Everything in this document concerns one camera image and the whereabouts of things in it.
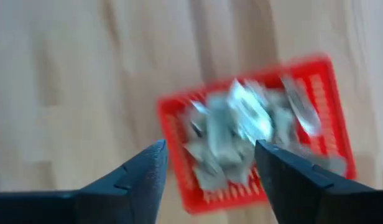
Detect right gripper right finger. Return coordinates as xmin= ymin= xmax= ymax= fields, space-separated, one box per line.
xmin=254 ymin=139 xmax=372 ymax=224

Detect green white sweetener packet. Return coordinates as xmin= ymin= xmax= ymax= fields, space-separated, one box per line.
xmin=187 ymin=101 xmax=211 ymax=138
xmin=281 ymin=76 xmax=322 ymax=137
xmin=185 ymin=142 xmax=227 ymax=191
xmin=303 ymin=146 xmax=348 ymax=177
xmin=227 ymin=79 xmax=274 ymax=144
xmin=206 ymin=96 xmax=242 ymax=166

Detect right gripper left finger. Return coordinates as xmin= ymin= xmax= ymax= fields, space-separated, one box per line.
xmin=78 ymin=139 xmax=169 ymax=224

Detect red plastic mesh basket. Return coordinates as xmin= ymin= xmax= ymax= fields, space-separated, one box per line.
xmin=156 ymin=53 xmax=358 ymax=215

